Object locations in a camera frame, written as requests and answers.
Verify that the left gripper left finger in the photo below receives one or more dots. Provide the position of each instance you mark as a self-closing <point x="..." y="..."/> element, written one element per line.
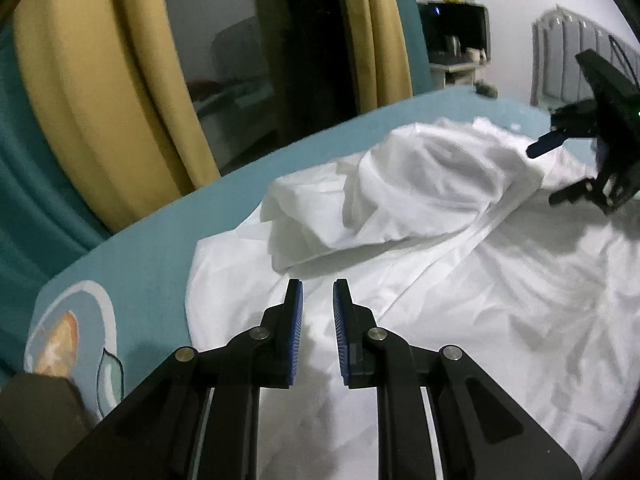
<point x="265" y="356"/>

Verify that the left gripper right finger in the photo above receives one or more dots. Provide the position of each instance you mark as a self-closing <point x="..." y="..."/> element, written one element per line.
<point x="372" y="356"/>

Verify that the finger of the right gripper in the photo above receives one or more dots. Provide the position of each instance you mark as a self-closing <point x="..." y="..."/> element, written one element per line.
<point x="548" y="142"/>
<point x="580" y="190"/>

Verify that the white garment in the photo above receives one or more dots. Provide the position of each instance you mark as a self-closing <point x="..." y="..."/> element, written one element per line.
<point x="445" y="232"/>

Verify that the brown sleeve forearm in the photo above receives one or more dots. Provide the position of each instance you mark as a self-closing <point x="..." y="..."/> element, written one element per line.
<point x="42" y="419"/>

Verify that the small grey plush toy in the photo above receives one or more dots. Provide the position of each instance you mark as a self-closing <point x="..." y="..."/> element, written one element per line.
<point x="489" y="91"/>

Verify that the white desk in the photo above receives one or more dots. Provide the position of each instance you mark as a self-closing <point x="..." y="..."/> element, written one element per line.
<point x="457" y="74"/>

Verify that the white mug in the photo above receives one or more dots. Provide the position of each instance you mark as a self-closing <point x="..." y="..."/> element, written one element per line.
<point x="475" y="55"/>

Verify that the right teal curtain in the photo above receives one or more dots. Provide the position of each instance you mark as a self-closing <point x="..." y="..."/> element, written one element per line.
<point x="419" y="65"/>

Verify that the teal curtain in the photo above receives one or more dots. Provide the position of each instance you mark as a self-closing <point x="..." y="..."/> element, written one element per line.
<point x="419" y="65"/>
<point x="45" y="224"/>

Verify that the black monitor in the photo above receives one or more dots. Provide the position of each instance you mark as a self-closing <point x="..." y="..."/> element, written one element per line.
<point x="450" y="29"/>

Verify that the teal cartoon bed sheet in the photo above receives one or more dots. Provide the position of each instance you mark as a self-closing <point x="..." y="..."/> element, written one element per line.
<point x="130" y="289"/>

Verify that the right yellow curtain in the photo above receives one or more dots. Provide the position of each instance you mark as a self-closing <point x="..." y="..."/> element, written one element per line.
<point x="381" y="57"/>

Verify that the yellow curtain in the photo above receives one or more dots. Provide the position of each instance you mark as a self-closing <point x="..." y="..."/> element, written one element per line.
<point x="106" y="85"/>
<point x="381" y="57"/>

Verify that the left teal curtain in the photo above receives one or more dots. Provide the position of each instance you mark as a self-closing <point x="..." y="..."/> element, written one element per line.
<point x="45" y="224"/>

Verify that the dark window glass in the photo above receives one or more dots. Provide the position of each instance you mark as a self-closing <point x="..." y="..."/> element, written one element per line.
<point x="263" y="74"/>

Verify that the left yellow curtain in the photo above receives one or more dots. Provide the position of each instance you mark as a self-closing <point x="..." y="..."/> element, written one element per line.
<point x="106" y="85"/>

